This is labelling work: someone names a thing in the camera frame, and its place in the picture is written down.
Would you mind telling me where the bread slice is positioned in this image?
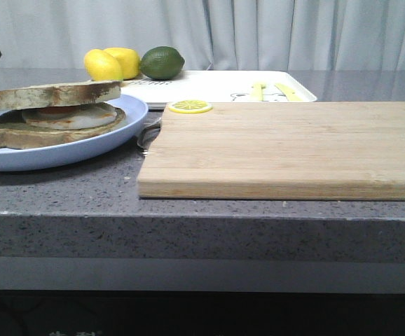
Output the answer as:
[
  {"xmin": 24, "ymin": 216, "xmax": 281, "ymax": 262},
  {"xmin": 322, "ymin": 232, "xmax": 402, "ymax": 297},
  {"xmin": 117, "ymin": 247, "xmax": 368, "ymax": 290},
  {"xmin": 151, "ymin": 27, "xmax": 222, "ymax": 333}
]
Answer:
[
  {"xmin": 0, "ymin": 105, "xmax": 127, "ymax": 149},
  {"xmin": 0, "ymin": 80, "xmax": 121, "ymax": 111}
]

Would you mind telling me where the light blue plate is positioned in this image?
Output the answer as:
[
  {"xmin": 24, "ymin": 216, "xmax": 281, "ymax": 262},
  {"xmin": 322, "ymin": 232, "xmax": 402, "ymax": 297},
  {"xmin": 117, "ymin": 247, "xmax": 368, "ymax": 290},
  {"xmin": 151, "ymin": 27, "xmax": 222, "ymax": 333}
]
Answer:
[{"xmin": 0, "ymin": 94, "xmax": 149, "ymax": 172}]

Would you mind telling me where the white bear tray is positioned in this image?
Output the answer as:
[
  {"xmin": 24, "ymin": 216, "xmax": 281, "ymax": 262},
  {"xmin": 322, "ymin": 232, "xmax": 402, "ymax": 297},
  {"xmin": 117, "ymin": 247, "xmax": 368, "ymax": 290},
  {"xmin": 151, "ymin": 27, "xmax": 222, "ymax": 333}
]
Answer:
[{"xmin": 121, "ymin": 71, "xmax": 317, "ymax": 109}]

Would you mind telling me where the grey curtain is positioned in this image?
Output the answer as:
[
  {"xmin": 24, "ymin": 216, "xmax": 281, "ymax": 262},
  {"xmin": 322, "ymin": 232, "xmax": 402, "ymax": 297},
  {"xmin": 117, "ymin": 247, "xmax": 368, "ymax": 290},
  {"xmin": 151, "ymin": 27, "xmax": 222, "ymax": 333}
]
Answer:
[{"xmin": 0, "ymin": 1, "xmax": 405, "ymax": 71}]

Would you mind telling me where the fried egg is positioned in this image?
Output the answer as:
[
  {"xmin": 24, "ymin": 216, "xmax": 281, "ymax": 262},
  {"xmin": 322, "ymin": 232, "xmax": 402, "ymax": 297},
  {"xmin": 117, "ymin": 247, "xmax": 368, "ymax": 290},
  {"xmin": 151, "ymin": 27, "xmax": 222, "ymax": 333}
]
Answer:
[{"xmin": 22, "ymin": 103, "xmax": 117, "ymax": 130}]

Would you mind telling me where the front yellow lemon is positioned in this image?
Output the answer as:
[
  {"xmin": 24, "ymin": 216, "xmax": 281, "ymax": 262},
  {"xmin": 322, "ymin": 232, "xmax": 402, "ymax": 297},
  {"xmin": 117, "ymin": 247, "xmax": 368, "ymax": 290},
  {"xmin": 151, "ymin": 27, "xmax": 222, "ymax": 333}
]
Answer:
[{"xmin": 83, "ymin": 49, "xmax": 123, "ymax": 81}]

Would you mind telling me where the yellow lemon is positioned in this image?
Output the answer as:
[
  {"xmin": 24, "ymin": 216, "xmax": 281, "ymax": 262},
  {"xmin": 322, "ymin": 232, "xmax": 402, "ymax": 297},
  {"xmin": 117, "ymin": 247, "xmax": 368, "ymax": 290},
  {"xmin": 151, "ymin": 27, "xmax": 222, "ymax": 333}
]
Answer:
[
  {"xmin": 83, "ymin": 49, "xmax": 123, "ymax": 81},
  {"xmin": 104, "ymin": 47, "xmax": 141, "ymax": 80}
]

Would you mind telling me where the rear yellow lemon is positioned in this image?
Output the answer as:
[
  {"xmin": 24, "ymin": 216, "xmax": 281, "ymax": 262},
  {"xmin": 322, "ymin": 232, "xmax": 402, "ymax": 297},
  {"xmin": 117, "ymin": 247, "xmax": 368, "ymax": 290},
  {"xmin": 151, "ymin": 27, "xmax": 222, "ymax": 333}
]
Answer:
[{"xmin": 104, "ymin": 47, "xmax": 141, "ymax": 80}]

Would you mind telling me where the green lime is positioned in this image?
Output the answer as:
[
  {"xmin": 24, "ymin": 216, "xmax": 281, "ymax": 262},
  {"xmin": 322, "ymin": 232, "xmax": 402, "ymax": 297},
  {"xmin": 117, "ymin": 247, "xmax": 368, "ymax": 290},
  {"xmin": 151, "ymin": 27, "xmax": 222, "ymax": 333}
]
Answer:
[{"xmin": 139, "ymin": 46, "xmax": 185, "ymax": 81}]

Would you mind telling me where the lemon slice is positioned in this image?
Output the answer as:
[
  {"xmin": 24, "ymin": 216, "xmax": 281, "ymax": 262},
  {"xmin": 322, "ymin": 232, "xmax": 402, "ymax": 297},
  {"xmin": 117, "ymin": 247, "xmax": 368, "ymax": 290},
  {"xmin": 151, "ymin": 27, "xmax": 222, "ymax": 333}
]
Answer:
[{"xmin": 167, "ymin": 99, "xmax": 212, "ymax": 114}]

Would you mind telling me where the yellow plastic fork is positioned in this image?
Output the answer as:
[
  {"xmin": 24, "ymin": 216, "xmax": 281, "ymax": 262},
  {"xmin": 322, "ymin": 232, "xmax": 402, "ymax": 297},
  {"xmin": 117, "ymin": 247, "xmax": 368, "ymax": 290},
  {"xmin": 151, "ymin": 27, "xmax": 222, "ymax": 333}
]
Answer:
[{"xmin": 249, "ymin": 82, "xmax": 266, "ymax": 102}]

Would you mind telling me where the yellow plastic knife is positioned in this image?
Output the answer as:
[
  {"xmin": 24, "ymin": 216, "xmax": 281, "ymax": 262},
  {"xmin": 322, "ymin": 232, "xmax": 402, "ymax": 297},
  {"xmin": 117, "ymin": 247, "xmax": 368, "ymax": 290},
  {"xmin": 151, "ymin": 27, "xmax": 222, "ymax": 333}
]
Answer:
[{"xmin": 274, "ymin": 83, "xmax": 303, "ymax": 102}]

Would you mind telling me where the wooden cutting board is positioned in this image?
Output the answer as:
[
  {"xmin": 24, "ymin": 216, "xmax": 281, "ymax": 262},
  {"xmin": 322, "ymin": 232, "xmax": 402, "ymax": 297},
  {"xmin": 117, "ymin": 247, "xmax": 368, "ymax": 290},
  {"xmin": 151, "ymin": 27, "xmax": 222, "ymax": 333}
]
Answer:
[{"xmin": 137, "ymin": 101, "xmax": 405, "ymax": 201}]

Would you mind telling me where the metal cutting board handle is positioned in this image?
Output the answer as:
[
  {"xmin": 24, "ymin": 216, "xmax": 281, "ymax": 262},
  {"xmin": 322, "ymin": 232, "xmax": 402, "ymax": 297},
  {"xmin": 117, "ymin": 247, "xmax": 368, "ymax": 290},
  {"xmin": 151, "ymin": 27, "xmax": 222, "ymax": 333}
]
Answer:
[{"xmin": 137, "ymin": 118, "xmax": 162, "ymax": 153}]

